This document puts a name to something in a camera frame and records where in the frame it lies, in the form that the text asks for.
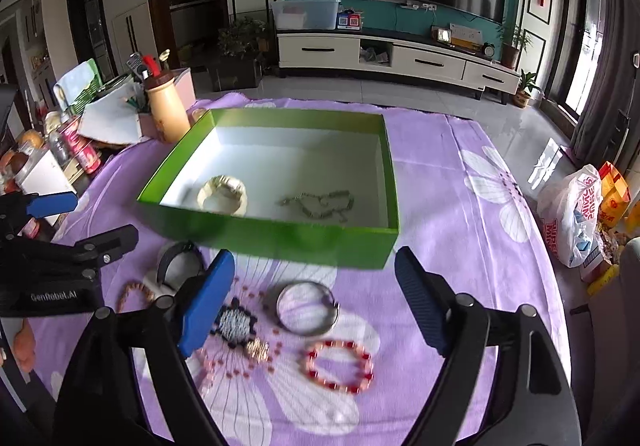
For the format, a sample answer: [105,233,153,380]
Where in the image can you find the brown wooden bead bracelet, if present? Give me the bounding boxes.
[115,279,158,314]

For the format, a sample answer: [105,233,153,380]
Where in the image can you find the green cardboard box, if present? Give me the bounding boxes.
[137,108,400,270]

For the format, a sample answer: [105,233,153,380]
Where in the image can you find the cream bear bottle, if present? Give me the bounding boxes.
[144,71,191,143]

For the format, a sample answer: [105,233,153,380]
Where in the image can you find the white paper sheet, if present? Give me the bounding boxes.
[78,80,143,146]

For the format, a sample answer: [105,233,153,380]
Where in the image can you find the dark potted floor plant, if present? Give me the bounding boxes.
[207,16,270,91]

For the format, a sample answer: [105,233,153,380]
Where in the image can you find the cream carved bangle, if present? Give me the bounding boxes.
[196,175,248,216]

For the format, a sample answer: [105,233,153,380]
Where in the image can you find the white box on left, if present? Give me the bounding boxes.
[15,149,76,195]

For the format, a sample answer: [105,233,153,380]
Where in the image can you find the red snack can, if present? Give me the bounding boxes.
[61,117,101,175]

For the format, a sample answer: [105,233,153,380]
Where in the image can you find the gold rhinestone brooch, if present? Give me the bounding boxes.
[243,338,270,364]

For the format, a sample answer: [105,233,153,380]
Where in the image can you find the silver bangle bracelet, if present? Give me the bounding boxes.
[274,279,342,338]

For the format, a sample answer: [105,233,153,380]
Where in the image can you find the clear plastic storage bin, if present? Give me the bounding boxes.
[271,0,340,32]

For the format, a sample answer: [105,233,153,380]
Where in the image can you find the white red plastic bag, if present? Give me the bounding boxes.
[537,164,602,268]

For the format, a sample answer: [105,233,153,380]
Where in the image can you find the red pink bead bracelet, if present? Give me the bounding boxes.
[302,338,377,396]

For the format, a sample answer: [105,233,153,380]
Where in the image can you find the orange yellow package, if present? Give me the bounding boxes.
[598,161,630,229]

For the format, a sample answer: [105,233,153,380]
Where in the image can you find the small potted plant on floor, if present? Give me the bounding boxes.
[513,70,540,109]

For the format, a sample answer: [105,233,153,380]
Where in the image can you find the purple floral tablecloth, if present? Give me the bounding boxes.
[53,92,572,445]

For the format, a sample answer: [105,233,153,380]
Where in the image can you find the pink box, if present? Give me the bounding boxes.
[139,68,195,141]

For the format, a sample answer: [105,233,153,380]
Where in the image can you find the white tv cabinet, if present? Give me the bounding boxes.
[277,31,520,96]

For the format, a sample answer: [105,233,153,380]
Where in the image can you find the tall potted plant on cabinet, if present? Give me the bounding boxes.
[498,22,533,70]

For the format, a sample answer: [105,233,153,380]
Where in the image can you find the black wrist watch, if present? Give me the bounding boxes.
[156,241,205,291]

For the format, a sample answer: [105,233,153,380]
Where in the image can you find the green bead necklace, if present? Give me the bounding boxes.
[278,190,356,225]

